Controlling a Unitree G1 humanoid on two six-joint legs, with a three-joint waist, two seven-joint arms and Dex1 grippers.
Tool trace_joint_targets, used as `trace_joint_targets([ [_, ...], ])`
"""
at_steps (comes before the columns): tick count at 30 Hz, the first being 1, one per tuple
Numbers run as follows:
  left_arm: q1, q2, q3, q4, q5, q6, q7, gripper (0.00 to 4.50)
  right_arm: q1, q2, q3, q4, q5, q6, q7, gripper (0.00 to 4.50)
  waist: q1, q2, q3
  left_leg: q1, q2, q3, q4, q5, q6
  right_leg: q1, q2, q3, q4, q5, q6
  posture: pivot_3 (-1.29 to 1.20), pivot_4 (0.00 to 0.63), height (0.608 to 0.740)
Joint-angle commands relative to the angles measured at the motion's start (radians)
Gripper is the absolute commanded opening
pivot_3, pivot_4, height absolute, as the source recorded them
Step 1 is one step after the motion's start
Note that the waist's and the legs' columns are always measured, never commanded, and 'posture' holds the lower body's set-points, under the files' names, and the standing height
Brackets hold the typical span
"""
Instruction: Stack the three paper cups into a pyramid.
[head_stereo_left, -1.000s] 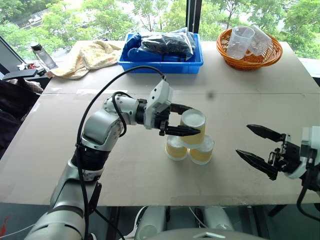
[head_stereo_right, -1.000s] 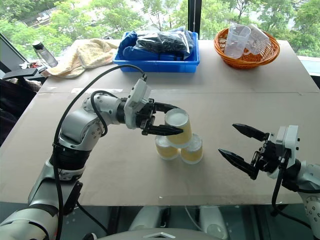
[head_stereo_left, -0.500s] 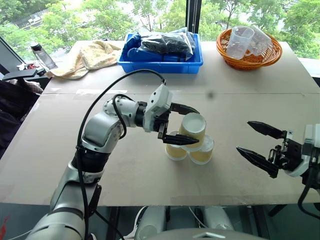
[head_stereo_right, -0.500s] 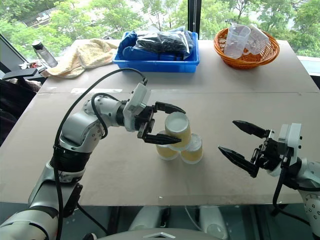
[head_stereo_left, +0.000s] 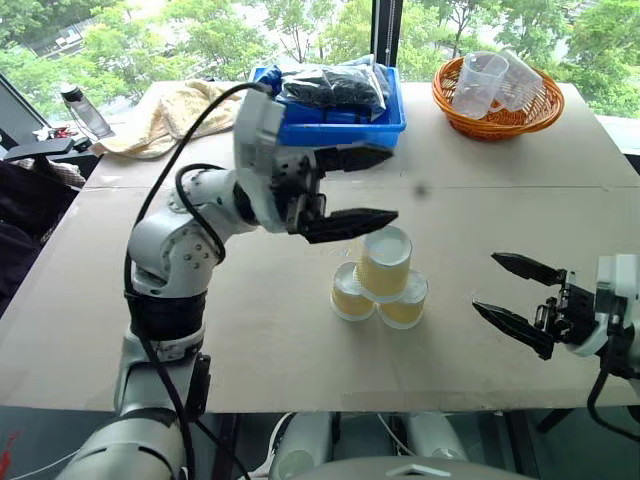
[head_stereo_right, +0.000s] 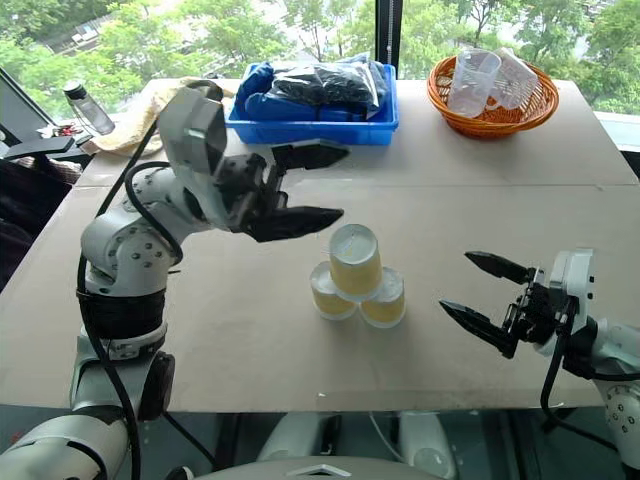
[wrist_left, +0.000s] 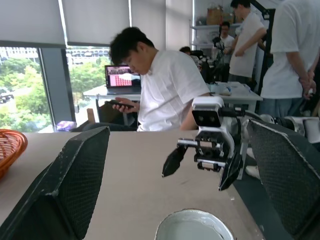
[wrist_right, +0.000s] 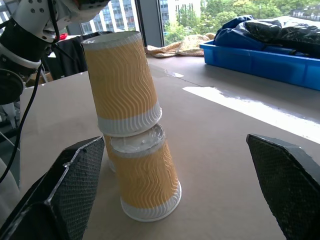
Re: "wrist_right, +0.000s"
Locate yellow knitted cloth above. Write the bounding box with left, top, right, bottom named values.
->
left=144, top=33, right=216, bottom=59

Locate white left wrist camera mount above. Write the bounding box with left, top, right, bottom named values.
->
left=11, top=0, right=61, bottom=43

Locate black plastic bag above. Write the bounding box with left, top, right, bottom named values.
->
left=242, top=16, right=320, bottom=58

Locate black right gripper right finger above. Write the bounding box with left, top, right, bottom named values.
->
left=245, top=133, right=320, bottom=240

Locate dark jacket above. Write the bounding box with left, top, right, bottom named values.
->
left=55, top=30, right=114, bottom=81

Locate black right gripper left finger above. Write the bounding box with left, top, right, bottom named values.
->
left=0, top=135, right=106, bottom=240

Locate silver robot body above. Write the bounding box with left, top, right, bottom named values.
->
left=0, top=157, right=21, bottom=225

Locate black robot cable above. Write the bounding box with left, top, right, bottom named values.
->
left=0, top=0, right=62, bottom=185

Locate dark window frame post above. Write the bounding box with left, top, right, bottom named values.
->
left=134, top=0, right=165, bottom=48

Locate orange ribbed paper cup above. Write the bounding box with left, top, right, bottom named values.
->
left=80, top=30, right=163, bottom=138
left=109, top=123, right=183, bottom=223
left=103, top=134, right=118, bottom=174

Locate blue plastic bin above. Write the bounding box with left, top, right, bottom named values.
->
left=199, top=39, right=320, bottom=91

